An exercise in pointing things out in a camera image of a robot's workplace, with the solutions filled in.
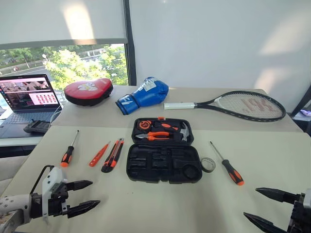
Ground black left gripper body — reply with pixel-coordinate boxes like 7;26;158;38
47;181;70;218

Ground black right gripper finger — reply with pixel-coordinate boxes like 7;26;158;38
243;212;289;233
255;187;301;204

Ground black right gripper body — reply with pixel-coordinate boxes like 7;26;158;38
287;192;311;233

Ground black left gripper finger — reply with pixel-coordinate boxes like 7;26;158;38
65;180;94;192
67;200;101;219

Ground orange black screwdriver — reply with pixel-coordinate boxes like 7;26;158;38
60;130;80;167
209;141;244;186

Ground orange test pen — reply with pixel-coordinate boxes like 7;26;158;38
88;140;111;167

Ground orange black utility knife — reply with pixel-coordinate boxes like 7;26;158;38
101;137;124;173

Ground black plastic tool case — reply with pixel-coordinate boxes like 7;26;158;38
126;117;203;184

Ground grey tape roll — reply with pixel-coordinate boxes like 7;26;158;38
200;157;216;173

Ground beige upholstered seat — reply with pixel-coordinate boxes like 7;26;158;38
0;155;32;197

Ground black handheld controller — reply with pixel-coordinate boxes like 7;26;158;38
23;118;53;134

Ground dark side table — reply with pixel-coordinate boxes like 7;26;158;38
293;113;311;138

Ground orange black tape measure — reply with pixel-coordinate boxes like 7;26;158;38
137;119;153;131

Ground black metal stand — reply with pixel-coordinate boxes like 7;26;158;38
290;83;311;117

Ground red punch pad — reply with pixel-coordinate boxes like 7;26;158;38
64;77;114;107

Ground grey open laptop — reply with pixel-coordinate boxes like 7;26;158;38
0;73;64;139

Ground black orange stubby tool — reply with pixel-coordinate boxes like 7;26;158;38
154;122;179;133

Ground steel claw hammer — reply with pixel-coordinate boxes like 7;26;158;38
178;122;191;142

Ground blue boxing glove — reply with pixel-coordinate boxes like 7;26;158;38
115;76;170;116

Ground black tennis racket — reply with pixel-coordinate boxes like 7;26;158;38
163;90;287;122

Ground white roller blind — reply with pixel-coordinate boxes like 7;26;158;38
0;0;127;50

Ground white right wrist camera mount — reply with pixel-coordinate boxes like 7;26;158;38
302;188;311;210

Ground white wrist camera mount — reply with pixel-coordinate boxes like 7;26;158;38
302;188;311;210
41;166;69;223

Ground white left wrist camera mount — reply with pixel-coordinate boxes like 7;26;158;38
41;166;69;223

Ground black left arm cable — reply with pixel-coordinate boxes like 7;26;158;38
30;165;54;195

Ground white charging cable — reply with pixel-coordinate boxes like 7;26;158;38
50;104;64;128

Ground orange handled pliers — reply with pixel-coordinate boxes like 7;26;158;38
135;131;172;141

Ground dark window frame post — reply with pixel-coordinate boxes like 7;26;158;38
123;0;137;86

